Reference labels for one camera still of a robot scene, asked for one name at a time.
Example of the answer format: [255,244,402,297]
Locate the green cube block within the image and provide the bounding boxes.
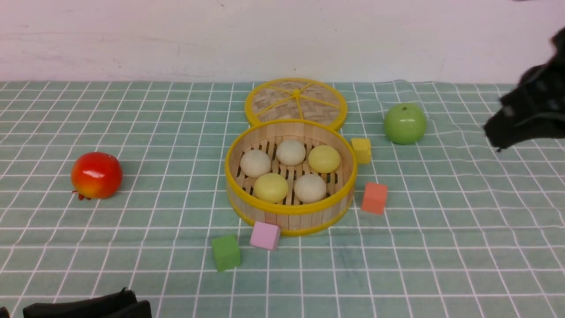
[211,234,241,272]

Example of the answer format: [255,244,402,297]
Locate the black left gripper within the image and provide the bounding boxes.
[23,288,153,318]

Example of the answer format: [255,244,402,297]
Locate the woven bamboo steamer lid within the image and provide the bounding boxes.
[244,78,348,131]

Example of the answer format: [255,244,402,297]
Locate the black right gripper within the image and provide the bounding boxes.
[483,28,565,152]

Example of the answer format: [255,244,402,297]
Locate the yellow bun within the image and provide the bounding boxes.
[308,145,341,174]
[253,173,289,204]

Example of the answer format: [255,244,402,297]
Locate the green apple toy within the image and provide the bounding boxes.
[384,103,426,145]

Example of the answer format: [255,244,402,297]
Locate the cream bun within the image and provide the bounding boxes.
[240,150,271,178]
[294,174,326,204]
[276,139,306,166]

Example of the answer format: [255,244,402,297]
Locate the pink cube block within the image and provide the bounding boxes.
[250,221,281,251]

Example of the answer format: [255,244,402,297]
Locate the yellow cube block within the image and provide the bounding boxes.
[350,138,372,164]

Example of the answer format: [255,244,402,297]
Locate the cream bun front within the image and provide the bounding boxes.
[294,174,326,204]

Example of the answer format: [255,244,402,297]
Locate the bamboo steamer tray yellow rim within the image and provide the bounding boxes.
[224,119,358,236]

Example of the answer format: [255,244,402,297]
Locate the orange cube block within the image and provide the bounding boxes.
[361,182,388,215]

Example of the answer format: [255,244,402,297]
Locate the green checkered tablecloth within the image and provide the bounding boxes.
[0,80,565,318]

